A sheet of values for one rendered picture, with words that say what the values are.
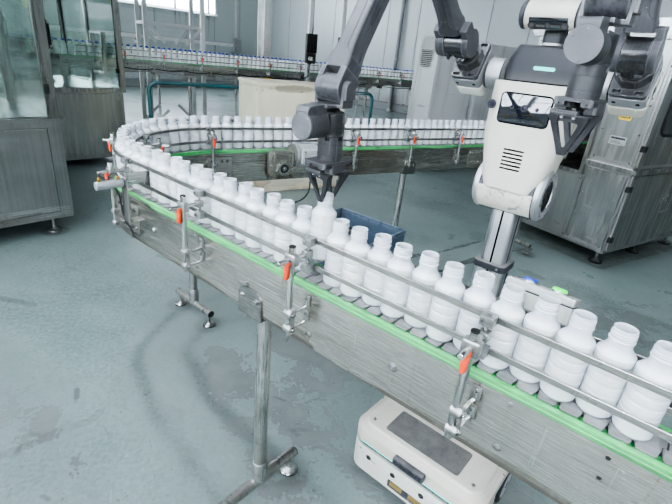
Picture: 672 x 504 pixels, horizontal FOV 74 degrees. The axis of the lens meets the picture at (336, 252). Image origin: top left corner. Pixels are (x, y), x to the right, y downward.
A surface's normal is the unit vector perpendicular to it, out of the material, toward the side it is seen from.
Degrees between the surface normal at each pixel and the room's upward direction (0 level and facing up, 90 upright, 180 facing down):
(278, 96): 90
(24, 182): 90
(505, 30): 90
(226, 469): 0
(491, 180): 90
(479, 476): 0
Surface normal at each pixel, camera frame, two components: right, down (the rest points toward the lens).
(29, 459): 0.10, -0.91
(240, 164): 0.52, 0.39
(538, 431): -0.65, 0.26
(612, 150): -0.85, 0.14
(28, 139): 0.75, 0.33
